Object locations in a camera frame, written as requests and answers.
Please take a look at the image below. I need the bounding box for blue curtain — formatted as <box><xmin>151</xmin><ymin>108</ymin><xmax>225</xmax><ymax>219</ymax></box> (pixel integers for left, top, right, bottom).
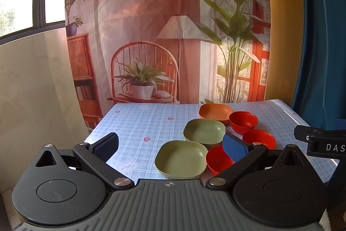
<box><xmin>290</xmin><ymin>0</ymin><xmax>346</xmax><ymax>134</ymax></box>

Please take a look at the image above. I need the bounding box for printed room scene backdrop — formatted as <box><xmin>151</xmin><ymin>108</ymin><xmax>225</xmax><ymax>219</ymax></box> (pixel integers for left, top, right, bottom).
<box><xmin>65</xmin><ymin>0</ymin><xmax>271</xmax><ymax>132</ymax></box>

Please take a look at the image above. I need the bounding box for blue checked tablecloth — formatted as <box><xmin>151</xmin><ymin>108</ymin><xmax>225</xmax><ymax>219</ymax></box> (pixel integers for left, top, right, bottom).
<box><xmin>84</xmin><ymin>99</ymin><xmax>339</xmax><ymax>186</ymax></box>

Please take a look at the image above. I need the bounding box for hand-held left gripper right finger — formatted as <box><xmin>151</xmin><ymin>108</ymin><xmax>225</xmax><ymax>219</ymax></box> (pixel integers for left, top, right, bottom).
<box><xmin>206</xmin><ymin>134</ymin><xmax>307</xmax><ymax>190</ymax></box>

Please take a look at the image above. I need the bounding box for yellow curtain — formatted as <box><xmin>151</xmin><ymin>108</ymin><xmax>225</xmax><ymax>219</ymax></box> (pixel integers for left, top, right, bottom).
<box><xmin>263</xmin><ymin>0</ymin><xmax>308</xmax><ymax>102</ymax></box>

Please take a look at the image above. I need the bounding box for orange square plate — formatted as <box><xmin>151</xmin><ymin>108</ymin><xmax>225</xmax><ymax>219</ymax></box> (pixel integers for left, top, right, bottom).
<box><xmin>199</xmin><ymin>103</ymin><xmax>233</xmax><ymax>125</ymax></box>

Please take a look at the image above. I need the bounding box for red bowl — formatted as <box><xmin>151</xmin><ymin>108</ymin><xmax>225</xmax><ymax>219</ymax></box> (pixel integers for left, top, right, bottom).
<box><xmin>242</xmin><ymin>129</ymin><xmax>277</xmax><ymax>150</ymax></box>
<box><xmin>205</xmin><ymin>145</ymin><xmax>236</xmax><ymax>176</ymax></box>
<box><xmin>229</xmin><ymin>111</ymin><xmax>259</xmax><ymax>135</ymax></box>

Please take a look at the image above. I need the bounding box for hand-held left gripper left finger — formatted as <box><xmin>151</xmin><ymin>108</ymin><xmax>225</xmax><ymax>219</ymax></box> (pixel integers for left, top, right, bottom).
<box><xmin>35</xmin><ymin>132</ymin><xmax>135</xmax><ymax>191</ymax></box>

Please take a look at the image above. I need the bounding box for green square plate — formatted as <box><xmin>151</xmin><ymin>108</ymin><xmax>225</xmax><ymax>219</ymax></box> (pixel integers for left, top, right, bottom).
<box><xmin>155</xmin><ymin>140</ymin><xmax>208</xmax><ymax>178</ymax></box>
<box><xmin>183</xmin><ymin>119</ymin><xmax>226</xmax><ymax>146</ymax></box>

